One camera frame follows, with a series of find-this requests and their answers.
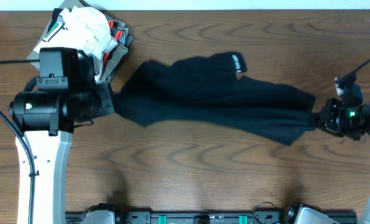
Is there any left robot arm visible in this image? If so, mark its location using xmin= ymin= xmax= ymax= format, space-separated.
xmin=9 ymin=47 xmax=114 ymax=223

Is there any red and grey folded garment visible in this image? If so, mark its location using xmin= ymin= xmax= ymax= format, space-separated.
xmin=101 ymin=19 xmax=133 ymax=75

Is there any olive folded garment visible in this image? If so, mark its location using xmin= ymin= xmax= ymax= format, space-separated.
xmin=27 ymin=0 xmax=133 ymax=84

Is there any white folded garment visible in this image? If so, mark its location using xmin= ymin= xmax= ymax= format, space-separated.
xmin=34 ymin=6 xmax=118 ymax=77

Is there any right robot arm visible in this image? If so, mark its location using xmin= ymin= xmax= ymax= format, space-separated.
xmin=279 ymin=72 xmax=370 ymax=224

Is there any black t-shirt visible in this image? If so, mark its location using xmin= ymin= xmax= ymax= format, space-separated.
xmin=114 ymin=52 xmax=315 ymax=146

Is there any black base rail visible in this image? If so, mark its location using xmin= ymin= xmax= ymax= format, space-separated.
xmin=65 ymin=210 xmax=358 ymax=224

